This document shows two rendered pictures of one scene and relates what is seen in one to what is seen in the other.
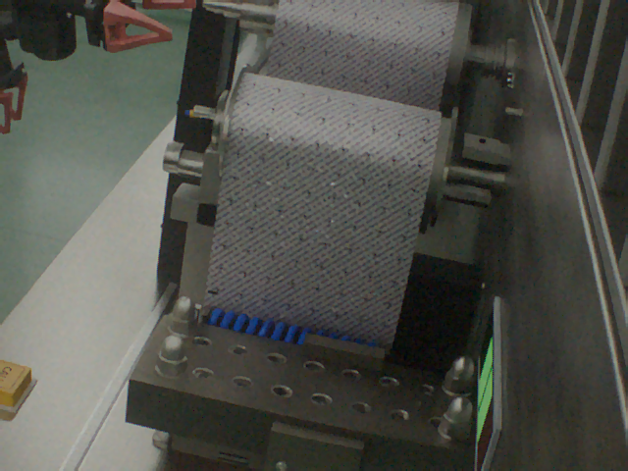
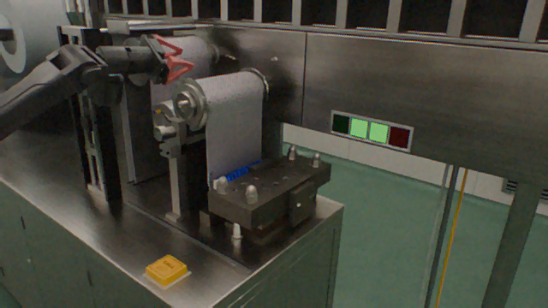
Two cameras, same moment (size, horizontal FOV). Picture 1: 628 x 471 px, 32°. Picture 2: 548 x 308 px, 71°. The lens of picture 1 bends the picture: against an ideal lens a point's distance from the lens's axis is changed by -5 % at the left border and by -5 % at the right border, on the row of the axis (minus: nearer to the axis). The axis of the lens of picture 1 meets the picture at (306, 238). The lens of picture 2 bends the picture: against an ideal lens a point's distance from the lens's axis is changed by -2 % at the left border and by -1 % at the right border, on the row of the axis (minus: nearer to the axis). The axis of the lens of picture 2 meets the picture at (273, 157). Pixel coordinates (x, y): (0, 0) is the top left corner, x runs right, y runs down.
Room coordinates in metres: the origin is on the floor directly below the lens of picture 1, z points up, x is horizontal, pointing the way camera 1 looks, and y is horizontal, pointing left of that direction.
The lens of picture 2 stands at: (0.53, 0.85, 1.52)
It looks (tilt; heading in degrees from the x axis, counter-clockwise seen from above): 22 degrees down; 303
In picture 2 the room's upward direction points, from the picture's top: 2 degrees clockwise
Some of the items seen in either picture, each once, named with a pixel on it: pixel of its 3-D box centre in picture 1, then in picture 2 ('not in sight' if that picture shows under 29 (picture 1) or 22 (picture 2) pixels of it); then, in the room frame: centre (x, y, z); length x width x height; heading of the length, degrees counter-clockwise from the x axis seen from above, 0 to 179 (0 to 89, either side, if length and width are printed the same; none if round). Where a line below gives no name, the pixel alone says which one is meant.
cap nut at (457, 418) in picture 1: (458, 414); (316, 158); (1.05, -0.20, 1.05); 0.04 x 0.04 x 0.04
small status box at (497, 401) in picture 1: (489, 389); (368, 130); (0.89, -0.19, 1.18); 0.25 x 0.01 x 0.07; 176
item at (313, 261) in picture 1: (308, 267); (235, 145); (1.23, -0.01, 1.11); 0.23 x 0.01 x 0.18; 86
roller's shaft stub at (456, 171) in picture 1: (475, 173); not in sight; (1.28, -0.18, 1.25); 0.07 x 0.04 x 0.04; 86
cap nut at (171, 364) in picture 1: (173, 353); (251, 192); (1.07, 0.12, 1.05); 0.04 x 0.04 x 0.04
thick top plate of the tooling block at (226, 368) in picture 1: (313, 404); (274, 185); (1.11, -0.04, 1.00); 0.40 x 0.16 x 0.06; 86
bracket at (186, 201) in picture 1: (189, 253); (174, 171); (1.34, 0.14, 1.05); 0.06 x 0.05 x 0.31; 86
